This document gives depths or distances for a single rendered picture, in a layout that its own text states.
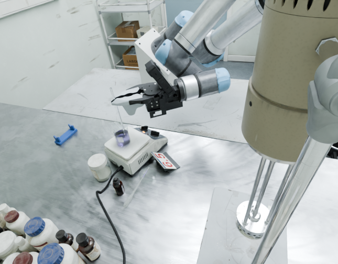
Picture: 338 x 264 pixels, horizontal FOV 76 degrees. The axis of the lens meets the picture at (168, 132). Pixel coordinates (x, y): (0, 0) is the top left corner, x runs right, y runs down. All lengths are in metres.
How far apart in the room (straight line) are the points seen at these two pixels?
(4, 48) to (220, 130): 1.76
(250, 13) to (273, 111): 0.68
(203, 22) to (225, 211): 0.56
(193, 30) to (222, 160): 0.44
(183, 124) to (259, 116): 0.69
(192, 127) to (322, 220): 0.52
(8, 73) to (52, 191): 1.47
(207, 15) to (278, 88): 0.55
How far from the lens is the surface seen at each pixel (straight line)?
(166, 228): 0.65
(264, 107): 0.24
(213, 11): 0.75
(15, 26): 2.24
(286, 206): 0.23
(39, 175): 0.92
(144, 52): 1.09
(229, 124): 0.93
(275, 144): 0.26
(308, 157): 0.18
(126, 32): 2.95
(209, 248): 0.62
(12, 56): 2.19
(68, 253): 0.58
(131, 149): 0.73
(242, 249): 0.63
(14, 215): 0.74
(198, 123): 0.93
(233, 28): 0.94
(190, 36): 0.74
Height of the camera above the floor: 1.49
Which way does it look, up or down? 41 degrees down
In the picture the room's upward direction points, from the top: 7 degrees counter-clockwise
